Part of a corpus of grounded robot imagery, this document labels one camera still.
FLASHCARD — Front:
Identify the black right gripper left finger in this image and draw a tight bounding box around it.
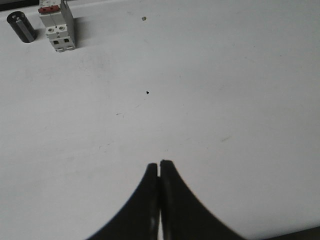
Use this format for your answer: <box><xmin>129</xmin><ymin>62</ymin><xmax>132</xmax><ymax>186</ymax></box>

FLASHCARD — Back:
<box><xmin>89</xmin><ymin>163</ymin><xmax>160</xmax><ymax>240</ymax></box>

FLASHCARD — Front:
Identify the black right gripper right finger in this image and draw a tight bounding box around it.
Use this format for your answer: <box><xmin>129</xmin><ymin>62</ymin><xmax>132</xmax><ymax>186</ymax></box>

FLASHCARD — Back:
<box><xmin>160</xmin><ymin>160</ymin><xmax>243</xmax><ymax>240</ymax></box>

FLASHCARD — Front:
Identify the dark cylindrical capacitor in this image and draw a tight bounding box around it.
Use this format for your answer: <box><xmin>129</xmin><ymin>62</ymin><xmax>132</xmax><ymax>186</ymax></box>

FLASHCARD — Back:
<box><xmin>6</xmin><ymin>11</ymin><xmax>37</xmax><ymax>43</ymax></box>

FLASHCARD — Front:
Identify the white circuit breaker red switch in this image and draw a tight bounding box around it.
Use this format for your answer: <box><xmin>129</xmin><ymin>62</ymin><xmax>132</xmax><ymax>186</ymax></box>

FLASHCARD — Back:
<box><xmin>38</xmin><ymin>0</ymin><xmax>76</xmax><ymax>53</ymax></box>

